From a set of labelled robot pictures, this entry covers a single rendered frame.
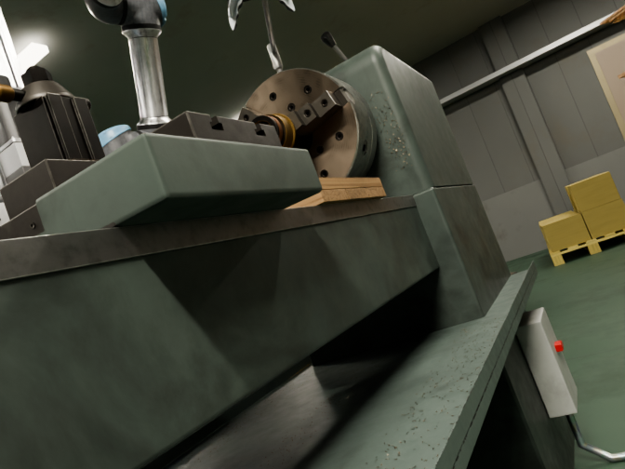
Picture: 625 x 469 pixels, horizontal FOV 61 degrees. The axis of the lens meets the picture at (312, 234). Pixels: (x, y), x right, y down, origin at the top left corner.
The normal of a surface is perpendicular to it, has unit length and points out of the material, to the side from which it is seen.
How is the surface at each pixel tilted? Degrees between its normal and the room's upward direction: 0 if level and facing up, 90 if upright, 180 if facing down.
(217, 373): 90
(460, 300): 90
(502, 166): 90
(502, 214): 90
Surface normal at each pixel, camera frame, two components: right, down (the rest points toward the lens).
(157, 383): 0.83, -0.35
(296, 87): -0.43, 0.10
